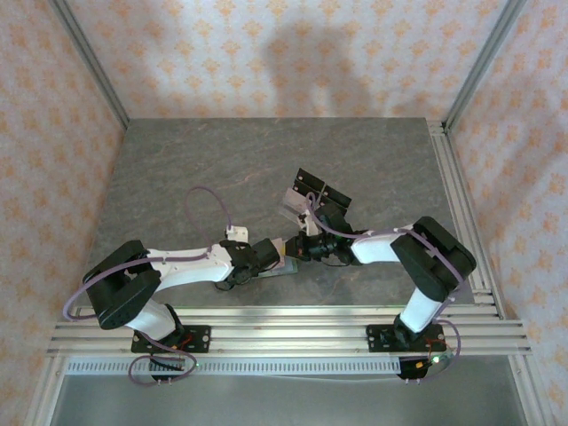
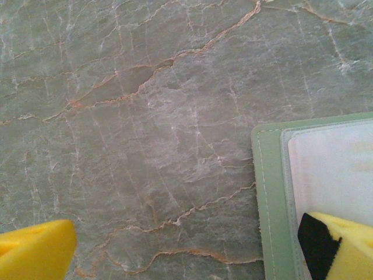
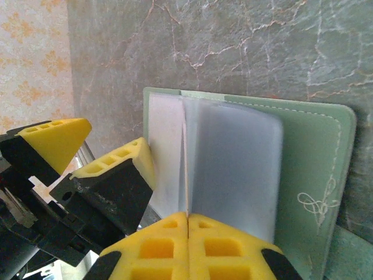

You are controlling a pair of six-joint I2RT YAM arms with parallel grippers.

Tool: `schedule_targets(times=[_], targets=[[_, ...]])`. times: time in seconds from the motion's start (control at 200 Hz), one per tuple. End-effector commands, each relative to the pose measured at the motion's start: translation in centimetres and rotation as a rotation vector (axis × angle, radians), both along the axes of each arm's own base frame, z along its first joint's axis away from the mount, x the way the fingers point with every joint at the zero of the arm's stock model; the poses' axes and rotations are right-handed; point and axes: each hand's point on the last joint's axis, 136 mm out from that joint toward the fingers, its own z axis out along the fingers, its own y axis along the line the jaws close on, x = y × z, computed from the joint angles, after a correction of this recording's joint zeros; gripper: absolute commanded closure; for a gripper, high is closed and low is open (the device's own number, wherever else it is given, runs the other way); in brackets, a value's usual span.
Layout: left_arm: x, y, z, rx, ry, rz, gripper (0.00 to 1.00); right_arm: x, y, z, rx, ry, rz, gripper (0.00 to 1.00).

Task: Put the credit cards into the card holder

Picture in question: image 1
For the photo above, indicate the pink VIP card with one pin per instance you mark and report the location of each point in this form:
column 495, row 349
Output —
column 293, row 202
column 278, row 248

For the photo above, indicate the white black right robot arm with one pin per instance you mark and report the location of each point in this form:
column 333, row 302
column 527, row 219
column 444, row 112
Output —
column 373, row 250

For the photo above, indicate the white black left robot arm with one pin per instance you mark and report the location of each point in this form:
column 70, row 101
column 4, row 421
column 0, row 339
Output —
column 191, row 266

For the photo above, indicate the black card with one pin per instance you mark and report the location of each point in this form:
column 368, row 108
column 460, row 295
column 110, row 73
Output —
column 339, row 194
column 333, row 202
column 307, row 186
column 314, row 176

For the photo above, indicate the grey metal panel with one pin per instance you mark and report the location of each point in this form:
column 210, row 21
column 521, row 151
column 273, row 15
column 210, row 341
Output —
column 288, row 404

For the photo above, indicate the black right controller board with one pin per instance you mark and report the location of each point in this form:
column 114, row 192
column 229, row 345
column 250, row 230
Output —
column 412, row 370

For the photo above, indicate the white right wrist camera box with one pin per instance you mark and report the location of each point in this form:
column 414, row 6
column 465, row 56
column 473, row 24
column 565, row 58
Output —
column 310, row 224

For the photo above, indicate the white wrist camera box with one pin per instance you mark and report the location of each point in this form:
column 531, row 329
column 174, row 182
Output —
column 236, row 233
column 310, row 224

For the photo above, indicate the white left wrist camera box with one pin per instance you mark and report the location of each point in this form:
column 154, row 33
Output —
column 236, row 233

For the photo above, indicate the aluminium frame rail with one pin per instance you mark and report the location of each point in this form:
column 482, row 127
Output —
column 288, row 333
column 448, row 177

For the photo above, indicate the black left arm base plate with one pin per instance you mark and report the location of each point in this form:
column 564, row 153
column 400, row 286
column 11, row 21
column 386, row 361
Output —
column 202, row 339

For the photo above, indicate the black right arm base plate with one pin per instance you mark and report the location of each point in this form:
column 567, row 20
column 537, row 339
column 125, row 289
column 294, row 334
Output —
column 377, row 339

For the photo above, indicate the aluminium frame post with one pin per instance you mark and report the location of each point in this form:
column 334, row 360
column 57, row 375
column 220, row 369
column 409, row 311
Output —
column 479, row 57
column 95, row 71

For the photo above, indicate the aluminium frame leg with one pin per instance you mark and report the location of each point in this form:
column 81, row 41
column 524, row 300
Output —
column 528, row 390
column 44, row 390

